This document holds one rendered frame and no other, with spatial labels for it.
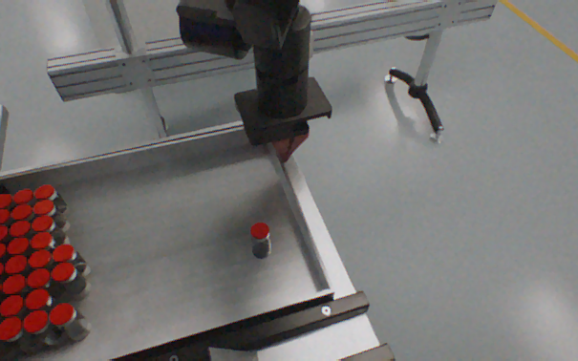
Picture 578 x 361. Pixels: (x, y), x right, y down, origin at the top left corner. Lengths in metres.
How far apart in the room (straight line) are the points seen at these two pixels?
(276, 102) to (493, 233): 1.36
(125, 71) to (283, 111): 1.04
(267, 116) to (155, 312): 0.24
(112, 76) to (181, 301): 1.09
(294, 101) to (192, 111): 1.58
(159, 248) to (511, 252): 1.39
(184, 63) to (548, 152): 1.55
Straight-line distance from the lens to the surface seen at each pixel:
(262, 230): 0.44
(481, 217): 1.74
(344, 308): 0.44
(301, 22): 0.41
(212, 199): 0.53
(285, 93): 0.43
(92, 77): 1.46
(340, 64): 2.27
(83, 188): 0.59
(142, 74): 1.45
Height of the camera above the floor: 1.30
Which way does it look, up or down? 52 degrees down
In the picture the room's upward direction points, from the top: straight up
